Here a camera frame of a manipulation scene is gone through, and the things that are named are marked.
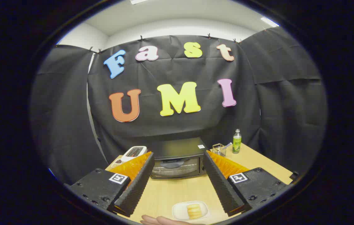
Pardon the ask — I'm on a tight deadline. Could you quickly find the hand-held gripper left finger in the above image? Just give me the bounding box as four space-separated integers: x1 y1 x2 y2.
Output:
65 152 155 218

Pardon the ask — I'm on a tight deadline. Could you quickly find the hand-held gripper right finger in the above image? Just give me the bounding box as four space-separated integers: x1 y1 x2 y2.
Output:
202 150 290 217

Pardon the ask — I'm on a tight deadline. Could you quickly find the golden ridged bread roll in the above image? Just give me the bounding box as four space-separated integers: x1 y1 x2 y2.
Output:
187 203 202 220

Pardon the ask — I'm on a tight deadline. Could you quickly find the white square plate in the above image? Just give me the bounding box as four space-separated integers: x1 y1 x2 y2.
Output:
172 200 210 222

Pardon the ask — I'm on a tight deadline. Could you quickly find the black toaster oven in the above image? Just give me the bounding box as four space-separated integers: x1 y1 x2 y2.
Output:
150 137 208 179

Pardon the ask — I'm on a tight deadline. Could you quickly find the white pop-up toaster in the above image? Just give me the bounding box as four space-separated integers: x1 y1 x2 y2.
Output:
121 146 148 163

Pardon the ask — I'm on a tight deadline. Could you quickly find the green label drink bottle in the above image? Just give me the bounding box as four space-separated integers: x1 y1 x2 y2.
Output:
232 129 242 154

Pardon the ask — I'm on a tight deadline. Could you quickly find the small ceiling light panel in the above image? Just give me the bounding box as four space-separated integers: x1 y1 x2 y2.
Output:
261 17 280 28

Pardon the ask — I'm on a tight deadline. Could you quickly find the wire mesh basket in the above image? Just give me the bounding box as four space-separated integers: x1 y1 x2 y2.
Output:
212 143 227 157

